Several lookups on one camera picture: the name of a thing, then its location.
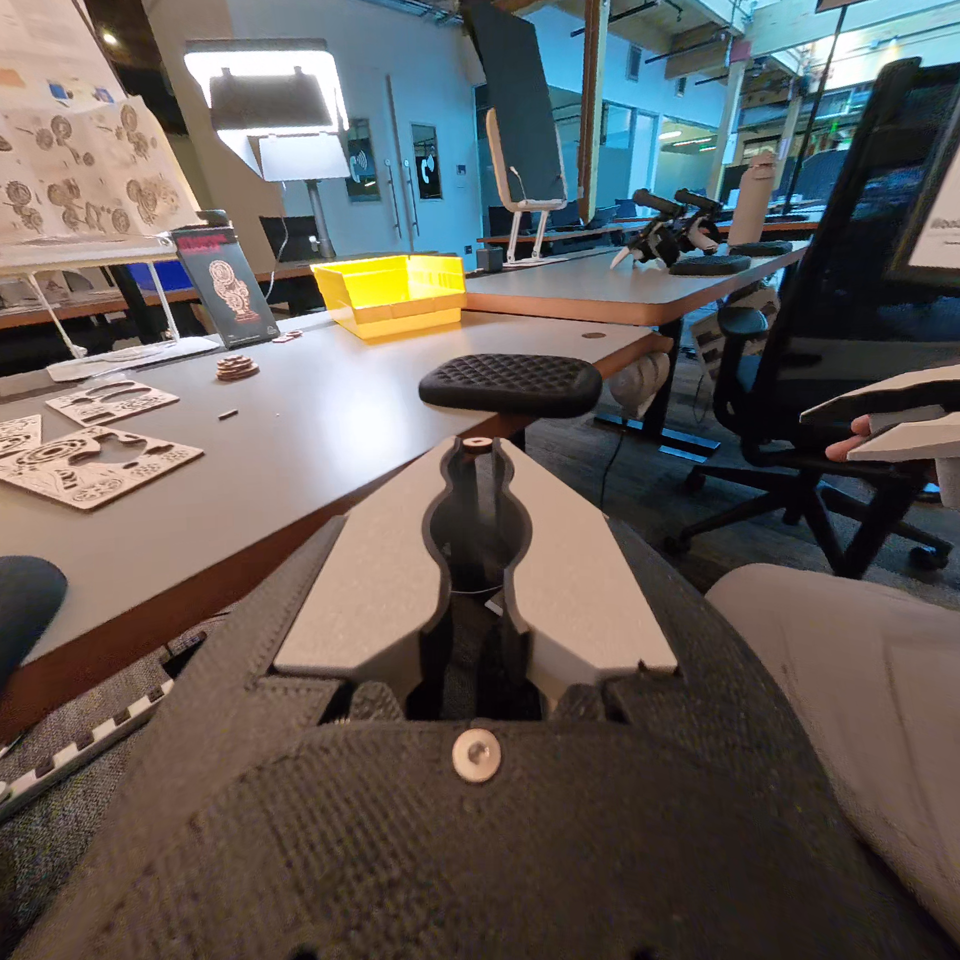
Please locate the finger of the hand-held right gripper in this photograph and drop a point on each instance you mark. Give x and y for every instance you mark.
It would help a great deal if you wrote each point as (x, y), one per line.
(915, 442)
(900, 394)

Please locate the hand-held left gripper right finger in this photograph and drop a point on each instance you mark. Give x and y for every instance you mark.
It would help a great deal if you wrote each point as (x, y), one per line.
(592, 600)

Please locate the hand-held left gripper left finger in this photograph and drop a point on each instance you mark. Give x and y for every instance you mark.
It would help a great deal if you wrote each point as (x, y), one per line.
(360, 600)

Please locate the two-hole wooden puzzle sheet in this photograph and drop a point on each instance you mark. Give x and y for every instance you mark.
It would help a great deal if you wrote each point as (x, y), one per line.
(150, 401)

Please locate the grey office desk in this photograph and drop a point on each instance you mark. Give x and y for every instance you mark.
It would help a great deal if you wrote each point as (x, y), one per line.
(600, 289)

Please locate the person's right hand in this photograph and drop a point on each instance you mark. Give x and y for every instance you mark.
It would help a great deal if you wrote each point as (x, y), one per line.
(847, 448)

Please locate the black white marker board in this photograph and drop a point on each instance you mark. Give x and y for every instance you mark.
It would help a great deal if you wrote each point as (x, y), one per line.
(937, 217)

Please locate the black pad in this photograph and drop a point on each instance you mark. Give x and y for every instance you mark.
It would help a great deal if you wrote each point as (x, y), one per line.
(761, 247)
(709, 264)

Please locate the black padded armrest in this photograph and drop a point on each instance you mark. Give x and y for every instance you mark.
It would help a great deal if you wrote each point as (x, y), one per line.
(510, 382)

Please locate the pale upright cylinder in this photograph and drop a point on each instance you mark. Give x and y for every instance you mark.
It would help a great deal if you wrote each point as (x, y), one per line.
(754, 195)

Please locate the round wooden gear model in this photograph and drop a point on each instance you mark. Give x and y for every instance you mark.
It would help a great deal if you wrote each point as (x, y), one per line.
(238, 367)

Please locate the small slotted wooden piece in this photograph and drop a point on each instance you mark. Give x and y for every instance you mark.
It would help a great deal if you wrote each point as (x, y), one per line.
(287, 337)

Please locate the black white tool pile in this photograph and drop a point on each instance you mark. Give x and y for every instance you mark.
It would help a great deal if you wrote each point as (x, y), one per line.
(667, 232)

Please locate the yellow plastic bin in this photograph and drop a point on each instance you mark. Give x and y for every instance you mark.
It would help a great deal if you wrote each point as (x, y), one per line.
(390, 300)

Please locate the white power strip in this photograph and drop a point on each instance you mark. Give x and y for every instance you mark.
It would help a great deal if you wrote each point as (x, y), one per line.
(75, 750)

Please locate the black puzzle box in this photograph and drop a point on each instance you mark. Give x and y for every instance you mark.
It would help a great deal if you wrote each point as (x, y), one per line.
(225, 285)

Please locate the small black box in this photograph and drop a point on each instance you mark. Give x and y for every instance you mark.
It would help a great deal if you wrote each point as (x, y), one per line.
(493, 260)

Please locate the small black monitor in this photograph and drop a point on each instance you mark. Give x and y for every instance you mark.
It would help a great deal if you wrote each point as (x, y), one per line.
(289, 238)

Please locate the gear-pattern wooden puzzle sheet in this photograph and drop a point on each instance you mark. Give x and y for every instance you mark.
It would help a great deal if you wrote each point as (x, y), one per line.
(19, 435)

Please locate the blue box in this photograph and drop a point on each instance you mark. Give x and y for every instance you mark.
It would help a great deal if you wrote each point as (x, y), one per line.
(161, 276)

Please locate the black panel on stand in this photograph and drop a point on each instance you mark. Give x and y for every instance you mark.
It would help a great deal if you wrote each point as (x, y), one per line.
(517, 112)

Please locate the studio light on pole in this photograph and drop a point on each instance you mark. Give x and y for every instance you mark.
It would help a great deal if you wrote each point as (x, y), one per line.
(270, 97)

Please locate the assembly instruction sheet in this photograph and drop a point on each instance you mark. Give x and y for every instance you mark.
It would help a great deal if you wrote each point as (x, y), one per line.
(75, 150)

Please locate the wooden post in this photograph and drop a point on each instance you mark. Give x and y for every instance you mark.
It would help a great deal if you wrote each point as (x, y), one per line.
(594, 112)

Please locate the dark wall poster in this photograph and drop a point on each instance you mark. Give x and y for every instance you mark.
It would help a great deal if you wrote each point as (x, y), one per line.
(362, 161)
(426, 161)

